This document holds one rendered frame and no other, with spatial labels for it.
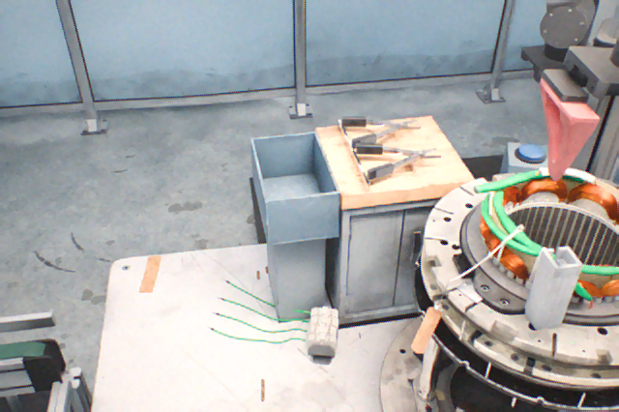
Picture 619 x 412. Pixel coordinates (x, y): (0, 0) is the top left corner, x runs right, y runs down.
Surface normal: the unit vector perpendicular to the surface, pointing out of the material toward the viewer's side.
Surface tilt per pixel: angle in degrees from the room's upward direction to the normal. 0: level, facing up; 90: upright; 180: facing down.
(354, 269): 90
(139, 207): 0
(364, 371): 0
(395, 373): 0
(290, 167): 90
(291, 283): 90
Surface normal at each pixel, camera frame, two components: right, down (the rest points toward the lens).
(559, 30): -0.46, 0.58
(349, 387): 0.00, -0.78
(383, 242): 0.19, 0.61
